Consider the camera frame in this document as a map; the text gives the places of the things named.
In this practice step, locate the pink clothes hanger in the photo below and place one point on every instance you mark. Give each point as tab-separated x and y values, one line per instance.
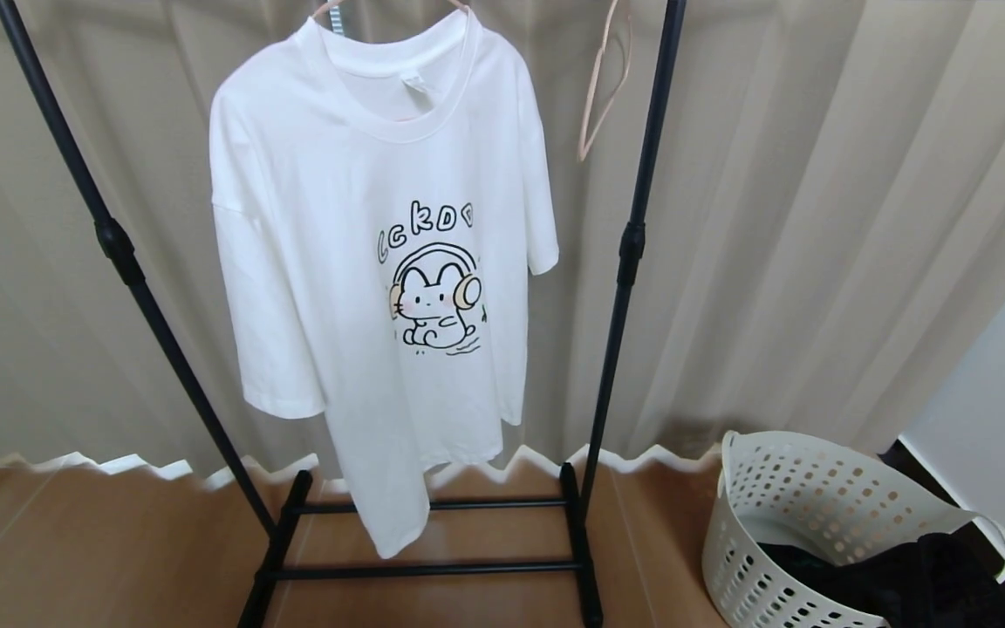
319	10
591	77

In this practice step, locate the black garment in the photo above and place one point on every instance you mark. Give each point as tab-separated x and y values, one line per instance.
904	584

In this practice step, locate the black clothes rack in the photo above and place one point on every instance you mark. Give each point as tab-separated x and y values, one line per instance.
632	244

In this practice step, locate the white laundry basket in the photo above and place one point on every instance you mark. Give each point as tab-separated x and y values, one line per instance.
816	488

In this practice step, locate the white printed T-shirt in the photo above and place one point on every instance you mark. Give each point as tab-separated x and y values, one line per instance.
337	262

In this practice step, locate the beige curtain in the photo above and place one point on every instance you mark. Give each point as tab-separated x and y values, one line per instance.
816	218

